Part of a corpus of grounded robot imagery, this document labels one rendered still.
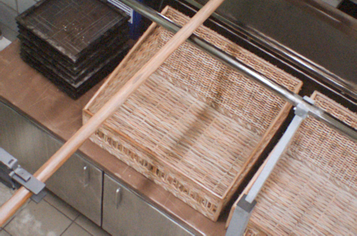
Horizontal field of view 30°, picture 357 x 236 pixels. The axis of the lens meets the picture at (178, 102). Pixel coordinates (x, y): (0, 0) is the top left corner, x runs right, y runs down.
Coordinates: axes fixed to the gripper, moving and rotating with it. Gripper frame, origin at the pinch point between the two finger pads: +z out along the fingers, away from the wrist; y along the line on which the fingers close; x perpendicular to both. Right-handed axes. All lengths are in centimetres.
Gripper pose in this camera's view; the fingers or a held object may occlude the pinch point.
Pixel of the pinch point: (30, 186)
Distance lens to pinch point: 151.8
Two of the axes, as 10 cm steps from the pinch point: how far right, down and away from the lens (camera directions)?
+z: 8.2, 5.1, -2.7
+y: -1.1, 6.0, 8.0
